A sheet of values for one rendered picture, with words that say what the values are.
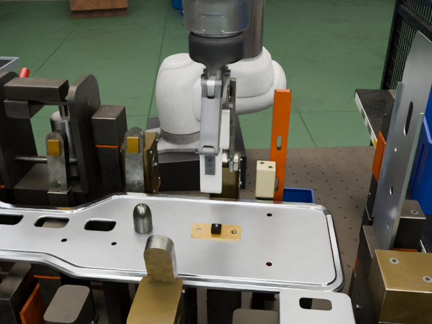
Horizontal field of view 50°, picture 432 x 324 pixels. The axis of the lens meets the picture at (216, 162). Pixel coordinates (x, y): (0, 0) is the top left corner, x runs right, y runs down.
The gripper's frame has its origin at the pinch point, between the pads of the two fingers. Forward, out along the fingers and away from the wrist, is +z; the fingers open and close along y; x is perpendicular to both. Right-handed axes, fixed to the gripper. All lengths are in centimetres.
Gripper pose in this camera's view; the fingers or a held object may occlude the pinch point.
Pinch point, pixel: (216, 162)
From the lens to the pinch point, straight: 72.6
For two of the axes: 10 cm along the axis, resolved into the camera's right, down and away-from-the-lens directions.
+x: 9.9, 0.5, -0.9
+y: -1.0, 4.9, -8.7
